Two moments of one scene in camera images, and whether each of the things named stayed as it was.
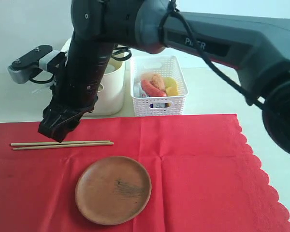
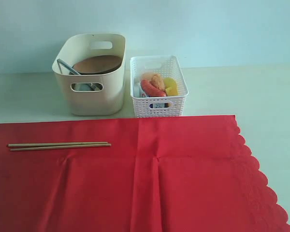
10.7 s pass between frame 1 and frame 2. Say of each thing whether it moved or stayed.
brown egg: stayed
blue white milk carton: stayed
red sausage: stayed
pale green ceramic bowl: moved
